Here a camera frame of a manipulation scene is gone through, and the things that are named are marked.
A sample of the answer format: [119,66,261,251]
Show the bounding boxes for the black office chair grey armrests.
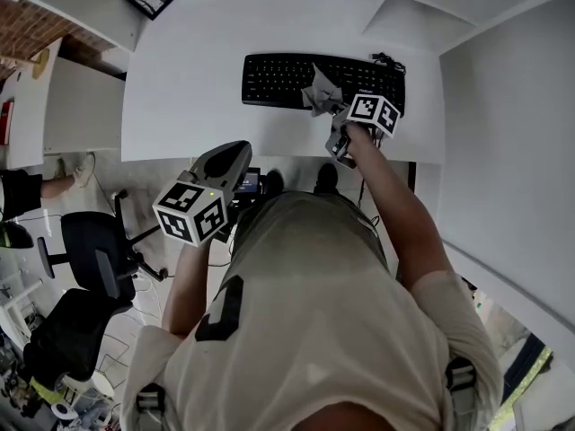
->
[37,190,174,300]

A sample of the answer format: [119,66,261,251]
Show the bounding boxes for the black USB cable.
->
[368,51,408,75]

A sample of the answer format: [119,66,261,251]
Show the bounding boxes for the red book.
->
[0,101,13,145]

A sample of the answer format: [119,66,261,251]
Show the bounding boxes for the person's left forearm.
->
[161,240,212,336]

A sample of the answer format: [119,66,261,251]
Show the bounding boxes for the grey cloth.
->
[299,62,349,119]

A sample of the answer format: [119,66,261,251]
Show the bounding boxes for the dark-framed window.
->
[462,280,567,431]

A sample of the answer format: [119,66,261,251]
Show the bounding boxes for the wooden jewellery stand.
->
[0,47,50,80]

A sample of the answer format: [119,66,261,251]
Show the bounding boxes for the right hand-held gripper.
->
[325,94,402,170]

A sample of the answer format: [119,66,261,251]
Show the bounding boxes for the person's right black shoe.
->
[313,163,339,195]

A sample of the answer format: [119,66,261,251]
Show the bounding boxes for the white desk with hutch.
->
[20,0,575,56]

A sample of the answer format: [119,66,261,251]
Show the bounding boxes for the black mesh office chair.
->
[22,287,136,383]

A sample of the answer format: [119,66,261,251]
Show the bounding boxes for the person's black shoe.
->
[313,163,339,195]
[264,170,285,197]

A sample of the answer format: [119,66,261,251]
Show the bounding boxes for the person's right forearm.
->
[348,123,450,294]

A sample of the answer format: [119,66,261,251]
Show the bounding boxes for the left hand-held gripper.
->
[152,140,253,247]

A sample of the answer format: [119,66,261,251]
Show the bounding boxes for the black keyboard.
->
[241,53,407,117]

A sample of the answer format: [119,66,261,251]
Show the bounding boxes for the white side cabinet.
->
[0,38,127,170]

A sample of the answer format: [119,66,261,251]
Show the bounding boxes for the black device with screen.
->
[231,167,262,206]

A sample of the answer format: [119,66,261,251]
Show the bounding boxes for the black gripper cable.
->
[357,176,384,228]

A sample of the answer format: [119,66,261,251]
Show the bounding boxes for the beige t-shirt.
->
[120,190,504,431]

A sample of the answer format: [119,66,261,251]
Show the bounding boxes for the person's left black shoe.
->
[264,170,285,197]

